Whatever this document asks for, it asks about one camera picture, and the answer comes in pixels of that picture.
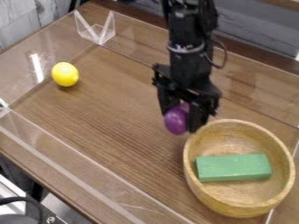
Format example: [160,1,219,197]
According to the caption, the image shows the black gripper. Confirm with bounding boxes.
[151,43,228,134]

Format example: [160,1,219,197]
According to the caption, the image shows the purple toy eggplant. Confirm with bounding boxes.
[163,103,190,135]

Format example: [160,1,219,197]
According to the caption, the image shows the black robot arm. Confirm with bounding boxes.
[154,0,224,135]

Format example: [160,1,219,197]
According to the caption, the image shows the brown wooden bowl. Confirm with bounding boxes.
[183,119,295,218]

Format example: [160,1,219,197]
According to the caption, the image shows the green rectangular block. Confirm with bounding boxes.
[195,154,272,182]

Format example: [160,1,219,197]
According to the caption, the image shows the yellow toy lemon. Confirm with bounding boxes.
[51,62,80,87]

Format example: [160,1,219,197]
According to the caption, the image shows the clear acrylic corner bracket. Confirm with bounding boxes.
[74,10,116,46]

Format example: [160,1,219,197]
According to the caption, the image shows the clear acrylic tray wall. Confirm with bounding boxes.
[0,99,195,224]

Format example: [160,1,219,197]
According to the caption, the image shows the black metal bracket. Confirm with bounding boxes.
[24,195,68,224]

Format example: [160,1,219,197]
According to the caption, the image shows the black cable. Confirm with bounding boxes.
[0,195,43,224]

